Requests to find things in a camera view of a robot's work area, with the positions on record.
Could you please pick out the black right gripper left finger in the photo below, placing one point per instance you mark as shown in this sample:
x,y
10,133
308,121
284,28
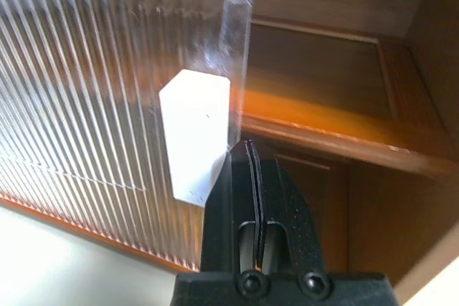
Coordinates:
x,y
226,195

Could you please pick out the wooden cabinet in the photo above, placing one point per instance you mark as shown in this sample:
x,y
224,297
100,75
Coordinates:
x,y
322,69

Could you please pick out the ribbed clear sliding door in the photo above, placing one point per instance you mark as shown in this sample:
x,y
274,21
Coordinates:
x,y
89,87
54,123

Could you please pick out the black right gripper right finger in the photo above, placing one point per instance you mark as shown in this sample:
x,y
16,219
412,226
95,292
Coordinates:
x,y
287,205

